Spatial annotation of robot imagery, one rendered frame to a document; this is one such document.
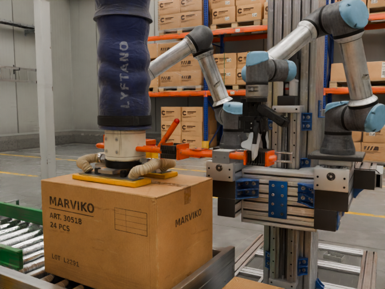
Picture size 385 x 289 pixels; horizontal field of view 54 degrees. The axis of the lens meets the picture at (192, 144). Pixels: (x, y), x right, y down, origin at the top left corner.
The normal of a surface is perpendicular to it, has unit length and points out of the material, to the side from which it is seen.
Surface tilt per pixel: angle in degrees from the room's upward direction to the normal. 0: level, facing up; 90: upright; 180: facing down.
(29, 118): 90
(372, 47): 90
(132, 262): 90
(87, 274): 90
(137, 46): 77
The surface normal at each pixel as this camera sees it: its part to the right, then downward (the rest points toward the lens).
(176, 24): -0.46, 0.09
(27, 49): 0.89, 0.04
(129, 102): 0.36, -0.09
